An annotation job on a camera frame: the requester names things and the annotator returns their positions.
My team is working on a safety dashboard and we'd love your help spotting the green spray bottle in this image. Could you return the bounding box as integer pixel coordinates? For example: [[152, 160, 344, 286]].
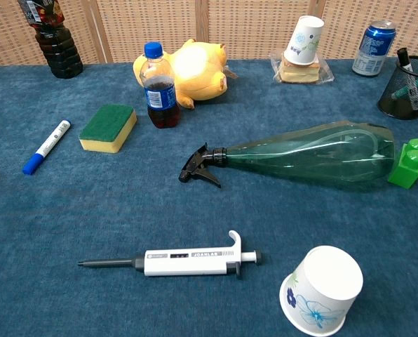
[[178, 120, 396, 193]]

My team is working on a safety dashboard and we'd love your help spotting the blue cap cola bottle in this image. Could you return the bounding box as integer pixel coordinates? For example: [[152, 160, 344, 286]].
[[139, 41, 182, 129]]

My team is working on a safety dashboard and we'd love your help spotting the dark tea bottle red label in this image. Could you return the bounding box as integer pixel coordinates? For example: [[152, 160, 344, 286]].
[[17, 0, 84, 79]]

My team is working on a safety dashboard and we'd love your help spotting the white laboratory pipette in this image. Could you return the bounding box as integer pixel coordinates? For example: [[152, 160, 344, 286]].
[[77, 230, 262, 280]]

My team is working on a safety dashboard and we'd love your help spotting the yellow plush toy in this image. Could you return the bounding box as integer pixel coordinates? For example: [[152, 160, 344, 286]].
[[133, 38, 239, 110]]

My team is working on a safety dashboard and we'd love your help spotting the yellow green sponge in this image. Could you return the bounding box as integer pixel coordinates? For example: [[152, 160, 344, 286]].
[[78, 103, 138, 154]]

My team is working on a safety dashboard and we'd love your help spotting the wrapped sandwich bread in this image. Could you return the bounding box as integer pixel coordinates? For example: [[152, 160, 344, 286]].
[[269, 51, 335, 85]]

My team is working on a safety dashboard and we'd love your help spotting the wicker folding screen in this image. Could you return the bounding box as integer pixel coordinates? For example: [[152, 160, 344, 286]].
[[0, 0, 418, 67]]

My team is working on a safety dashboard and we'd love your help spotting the floral paper cup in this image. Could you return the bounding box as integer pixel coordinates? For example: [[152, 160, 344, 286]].
[[278, 245, 365, 336], [283, 15, 325, 66]]

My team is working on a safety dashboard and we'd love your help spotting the blue white marker pen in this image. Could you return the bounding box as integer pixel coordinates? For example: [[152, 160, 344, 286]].
[[22, 119, 72, 176]]

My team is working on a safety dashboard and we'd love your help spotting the green toy building block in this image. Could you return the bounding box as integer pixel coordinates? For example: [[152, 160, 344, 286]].
[[387, 138, 418, 190]]

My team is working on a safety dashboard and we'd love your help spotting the blue soda can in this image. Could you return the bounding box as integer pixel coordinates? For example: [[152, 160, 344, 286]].
[[351, 20, 397, 78]]

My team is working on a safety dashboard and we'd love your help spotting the black mesh pen holder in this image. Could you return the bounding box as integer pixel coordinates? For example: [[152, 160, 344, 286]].
[[377, 55, 418, 121]]

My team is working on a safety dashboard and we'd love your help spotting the green marker pen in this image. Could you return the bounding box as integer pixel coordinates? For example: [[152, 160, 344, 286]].
[[390, 72, 418, 100]]

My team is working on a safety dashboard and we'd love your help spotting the black cap marker pen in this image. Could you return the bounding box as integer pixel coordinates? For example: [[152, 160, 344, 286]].
[[396, 47, 418, 110]]

